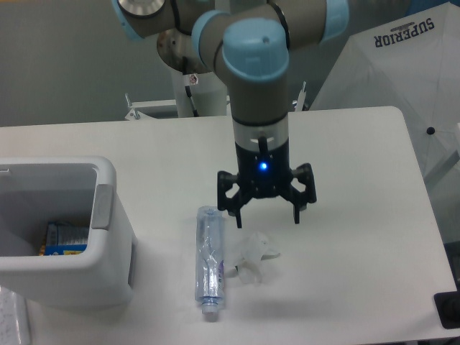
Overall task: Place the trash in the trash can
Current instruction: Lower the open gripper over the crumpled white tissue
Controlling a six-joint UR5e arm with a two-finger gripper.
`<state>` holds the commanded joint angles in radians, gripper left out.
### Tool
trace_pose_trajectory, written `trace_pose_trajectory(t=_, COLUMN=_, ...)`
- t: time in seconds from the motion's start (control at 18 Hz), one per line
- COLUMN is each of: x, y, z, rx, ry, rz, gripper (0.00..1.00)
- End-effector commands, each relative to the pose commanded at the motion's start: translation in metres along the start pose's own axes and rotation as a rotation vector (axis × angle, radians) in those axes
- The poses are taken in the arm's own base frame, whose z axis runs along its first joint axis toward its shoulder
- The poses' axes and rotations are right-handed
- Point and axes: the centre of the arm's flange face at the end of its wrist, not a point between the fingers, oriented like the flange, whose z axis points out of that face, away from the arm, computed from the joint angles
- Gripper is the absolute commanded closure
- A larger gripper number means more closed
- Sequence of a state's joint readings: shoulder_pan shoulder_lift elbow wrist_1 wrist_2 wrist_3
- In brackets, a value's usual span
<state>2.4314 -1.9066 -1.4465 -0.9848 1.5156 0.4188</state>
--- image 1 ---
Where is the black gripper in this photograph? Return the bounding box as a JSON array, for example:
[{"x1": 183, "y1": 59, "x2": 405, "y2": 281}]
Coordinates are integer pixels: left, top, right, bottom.
[{"x1": 216, "y1": 139, "x2": 318, "y2": 229}]

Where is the clear plastic wrapper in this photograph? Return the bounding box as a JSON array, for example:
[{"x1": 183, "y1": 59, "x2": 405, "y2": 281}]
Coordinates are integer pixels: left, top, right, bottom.
[{"x1": 224, "y1": 231, "x2": 280, "y2": 285}]

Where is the crushed clear plastic bottle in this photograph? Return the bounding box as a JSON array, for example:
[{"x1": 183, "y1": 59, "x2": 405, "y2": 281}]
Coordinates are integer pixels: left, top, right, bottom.
[{"x1": 195, "y1": 206, "x2": 224, "y2": 322}]

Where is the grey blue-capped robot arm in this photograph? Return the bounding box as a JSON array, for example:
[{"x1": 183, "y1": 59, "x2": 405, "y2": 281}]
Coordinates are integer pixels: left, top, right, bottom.
[{"x1": 112, "y1": 1, "x2": 349, "y2": 219}]

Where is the white trash can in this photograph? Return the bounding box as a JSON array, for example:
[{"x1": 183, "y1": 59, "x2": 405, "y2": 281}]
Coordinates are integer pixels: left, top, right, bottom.
[{"x1": 1, "y1": 157, "x2": 137, "y2": 308}]

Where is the white superior umbrella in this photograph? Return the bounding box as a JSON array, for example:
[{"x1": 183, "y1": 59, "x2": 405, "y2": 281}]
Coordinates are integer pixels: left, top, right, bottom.
[{"x1": 311, "y1": 3, "x2": 459, "y2": 178}]

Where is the black device at table edge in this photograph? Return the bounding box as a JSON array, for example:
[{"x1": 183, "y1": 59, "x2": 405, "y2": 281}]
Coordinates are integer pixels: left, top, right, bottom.
[{"x1": 433, "y1": 291, "x2": 459, "y2": 329}]

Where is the blue yellow snack package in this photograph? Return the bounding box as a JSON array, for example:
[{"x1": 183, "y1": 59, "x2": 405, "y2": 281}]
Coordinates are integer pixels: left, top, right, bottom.
[{"x1": 38, "y1": 221, "x2": 89, "y2": 256}]

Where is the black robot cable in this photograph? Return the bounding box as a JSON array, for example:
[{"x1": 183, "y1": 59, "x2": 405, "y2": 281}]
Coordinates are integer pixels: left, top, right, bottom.
[{"x1": 181, "y1": 56, "x2": 200, "y2": 118}]

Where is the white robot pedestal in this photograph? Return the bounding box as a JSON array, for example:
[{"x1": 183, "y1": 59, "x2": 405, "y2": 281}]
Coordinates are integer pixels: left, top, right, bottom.
[{"x1": 155, "y1": 28, "x2": 231, "y2": 118}]

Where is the white metal base bracket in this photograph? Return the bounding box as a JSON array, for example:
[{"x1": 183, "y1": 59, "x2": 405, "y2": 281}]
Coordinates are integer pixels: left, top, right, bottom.
[{"x1": 124, "y1": 81, "x2": 310, "y2": 121}]

